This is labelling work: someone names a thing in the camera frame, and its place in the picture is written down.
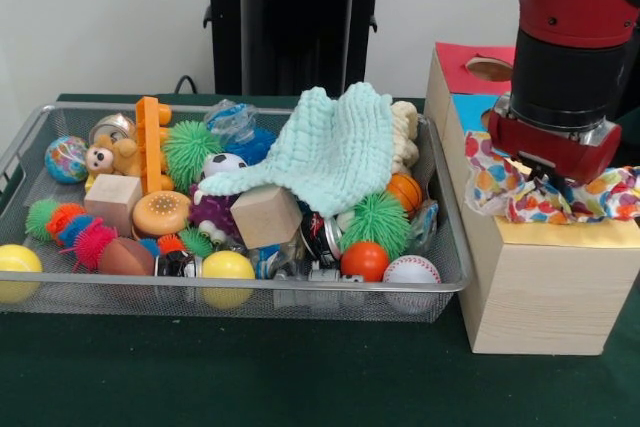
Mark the mint green knitted cloth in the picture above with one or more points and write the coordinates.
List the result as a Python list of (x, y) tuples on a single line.
[(325, 157)]

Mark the plain orange ball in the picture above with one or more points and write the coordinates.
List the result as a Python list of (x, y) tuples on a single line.
[(365, 261)]

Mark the silver mesh bin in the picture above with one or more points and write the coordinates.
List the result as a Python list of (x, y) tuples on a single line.
[(300, 304)]

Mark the dark green side table cloth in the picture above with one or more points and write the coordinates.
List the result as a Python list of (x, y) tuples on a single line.
[(633, 139)]

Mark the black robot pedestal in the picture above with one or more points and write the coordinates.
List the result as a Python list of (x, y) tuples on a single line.
[(280, 47)]

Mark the toy hamburger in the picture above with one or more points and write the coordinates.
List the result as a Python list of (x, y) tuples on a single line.
[(160, 212)]

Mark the small white baseball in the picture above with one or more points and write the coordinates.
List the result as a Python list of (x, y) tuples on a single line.
[(410, 269)]

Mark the small orange basketball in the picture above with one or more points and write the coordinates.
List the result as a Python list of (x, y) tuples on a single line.
[(406, 192)]

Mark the plain wooden cube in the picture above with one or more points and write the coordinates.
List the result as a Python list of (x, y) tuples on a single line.
[(265, 219), (112, 199)]

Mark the plain yellow ball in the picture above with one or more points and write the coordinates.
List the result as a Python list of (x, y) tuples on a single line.
[(227, 266), (17, 261)]

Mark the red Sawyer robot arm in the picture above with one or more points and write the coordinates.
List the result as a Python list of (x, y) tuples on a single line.
[(565, 72)]

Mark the wooden box with three holes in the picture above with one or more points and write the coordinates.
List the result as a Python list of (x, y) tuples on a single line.
[(550, 297)]

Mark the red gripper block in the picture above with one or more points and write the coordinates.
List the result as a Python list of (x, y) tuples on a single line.
[(575, 157)]

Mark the green spiky rubber ball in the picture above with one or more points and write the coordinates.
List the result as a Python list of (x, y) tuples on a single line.
[(375, 222)]

